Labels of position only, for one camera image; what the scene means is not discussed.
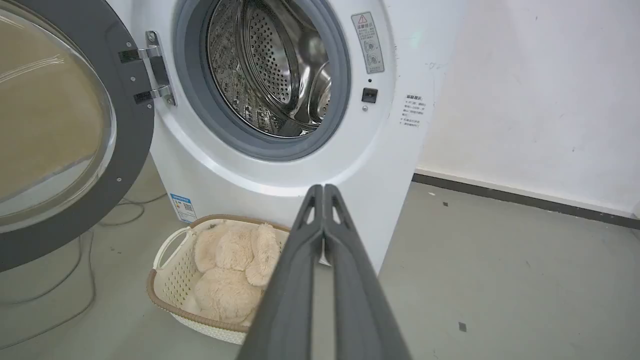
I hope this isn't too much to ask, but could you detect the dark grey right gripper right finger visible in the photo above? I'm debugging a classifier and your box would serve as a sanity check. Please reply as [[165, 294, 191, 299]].
[[323, 184, 413, 360]]

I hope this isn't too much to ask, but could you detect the dark grey wall baseboard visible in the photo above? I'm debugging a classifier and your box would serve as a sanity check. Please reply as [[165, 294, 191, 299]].
[[412, 173, 640, 231]]

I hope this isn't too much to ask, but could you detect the grey floor cable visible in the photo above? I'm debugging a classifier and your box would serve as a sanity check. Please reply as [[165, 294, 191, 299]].
[[0, 192, 168, 351]]

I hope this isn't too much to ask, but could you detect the white laundry basket brown rim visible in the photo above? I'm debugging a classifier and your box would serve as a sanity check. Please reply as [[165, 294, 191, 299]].
[[146, 214, 331, 346]]

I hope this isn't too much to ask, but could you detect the chrome door hinge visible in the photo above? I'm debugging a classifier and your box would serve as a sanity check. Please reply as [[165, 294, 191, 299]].
[[119, 31, 177, 107]]

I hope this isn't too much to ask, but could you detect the beige plush toy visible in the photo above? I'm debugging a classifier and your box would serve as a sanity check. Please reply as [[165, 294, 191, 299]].
[[183, 220, 282, 325]]

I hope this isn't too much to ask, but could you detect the white front-load washing machine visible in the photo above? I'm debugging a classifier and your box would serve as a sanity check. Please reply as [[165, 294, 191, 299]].
[[105, 0, 468, 275]]

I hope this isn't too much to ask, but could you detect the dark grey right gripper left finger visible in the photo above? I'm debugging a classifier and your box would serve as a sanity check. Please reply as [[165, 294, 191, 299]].
[[237, 184, 325, 360]]

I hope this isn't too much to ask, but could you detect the grey round washing machine door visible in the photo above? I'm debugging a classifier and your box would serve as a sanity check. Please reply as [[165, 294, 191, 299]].
[[0, 0, 156, 273]]

